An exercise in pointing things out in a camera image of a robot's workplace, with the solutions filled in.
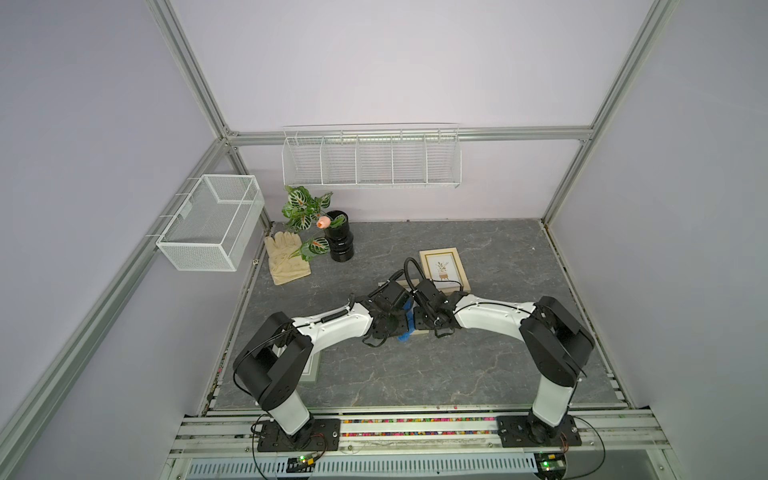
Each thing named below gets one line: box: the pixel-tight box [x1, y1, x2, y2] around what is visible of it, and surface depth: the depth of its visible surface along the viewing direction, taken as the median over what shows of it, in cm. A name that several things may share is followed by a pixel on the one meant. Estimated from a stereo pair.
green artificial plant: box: [282, 186, 347, 262], surface depth 86 cm
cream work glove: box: [264, 231, 311, 286], surface depth 110 cm
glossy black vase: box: [326, 210, 355, 263], surface depth 104 cm
